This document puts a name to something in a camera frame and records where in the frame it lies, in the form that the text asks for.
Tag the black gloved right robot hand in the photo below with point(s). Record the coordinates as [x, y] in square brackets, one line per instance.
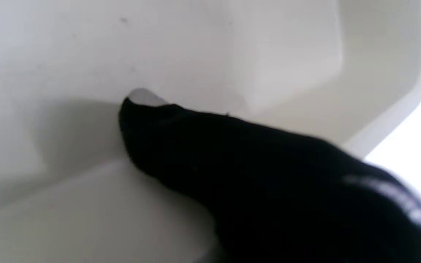
[287, 190]

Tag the cream baking tray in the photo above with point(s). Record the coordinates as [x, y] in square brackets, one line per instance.
[159, 47]

